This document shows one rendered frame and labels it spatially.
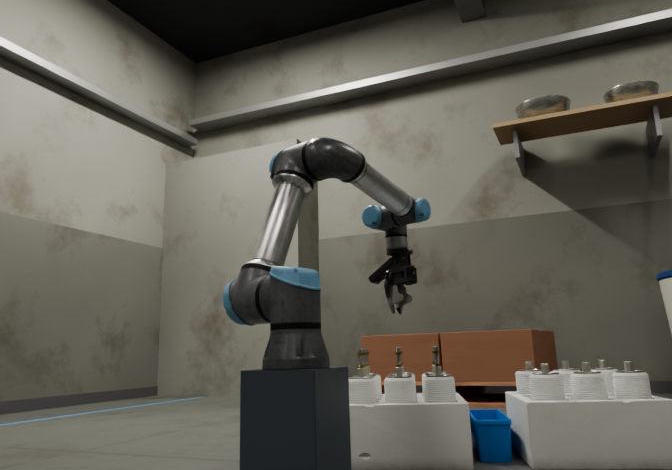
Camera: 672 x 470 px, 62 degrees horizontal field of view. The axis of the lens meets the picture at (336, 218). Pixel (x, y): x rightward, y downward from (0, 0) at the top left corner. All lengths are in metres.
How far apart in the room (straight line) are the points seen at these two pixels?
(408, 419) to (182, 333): 3.64
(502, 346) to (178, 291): 2.96
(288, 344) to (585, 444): 0.92
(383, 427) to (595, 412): 0.59
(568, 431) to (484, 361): 1.71
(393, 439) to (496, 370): 1.76
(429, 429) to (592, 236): 2.97
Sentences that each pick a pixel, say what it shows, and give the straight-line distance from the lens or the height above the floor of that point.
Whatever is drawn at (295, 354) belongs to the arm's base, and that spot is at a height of 0.33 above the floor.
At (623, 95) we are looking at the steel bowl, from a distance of 4.24.
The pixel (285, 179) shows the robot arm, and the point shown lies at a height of 0.79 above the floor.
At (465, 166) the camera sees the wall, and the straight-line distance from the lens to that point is 4.69.
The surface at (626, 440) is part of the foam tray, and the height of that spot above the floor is 0.08.
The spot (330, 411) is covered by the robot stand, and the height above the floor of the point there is 0.21.
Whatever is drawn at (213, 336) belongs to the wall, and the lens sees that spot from 4.95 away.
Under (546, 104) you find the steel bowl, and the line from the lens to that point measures 4.20.
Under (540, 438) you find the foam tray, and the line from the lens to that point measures 1.76.
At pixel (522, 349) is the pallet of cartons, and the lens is 3.39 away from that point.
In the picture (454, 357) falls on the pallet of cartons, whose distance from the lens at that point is 3.48.
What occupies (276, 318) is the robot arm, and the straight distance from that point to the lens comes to 1.27.
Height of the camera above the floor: 0.34
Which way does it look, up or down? 13 degrees up
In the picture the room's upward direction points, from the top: 2 degrees counter-clockwise
